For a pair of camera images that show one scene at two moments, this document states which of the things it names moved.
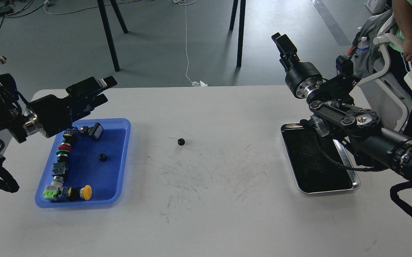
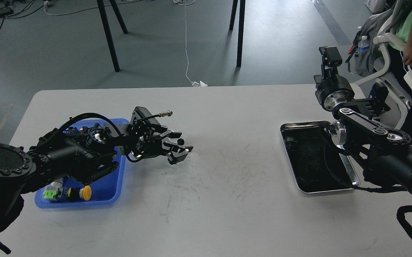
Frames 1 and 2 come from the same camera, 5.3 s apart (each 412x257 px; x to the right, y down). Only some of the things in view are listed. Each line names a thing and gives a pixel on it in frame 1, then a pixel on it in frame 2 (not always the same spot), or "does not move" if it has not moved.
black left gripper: x=55 y=114 → x=151 y=147
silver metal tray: x=314 y=171 does not move
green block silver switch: x=55 y=189 does not move
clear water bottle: x=363 y=46 does not move
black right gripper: x=304 y=77 → x=332 y=91
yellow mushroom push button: x=76 y=193 does not move
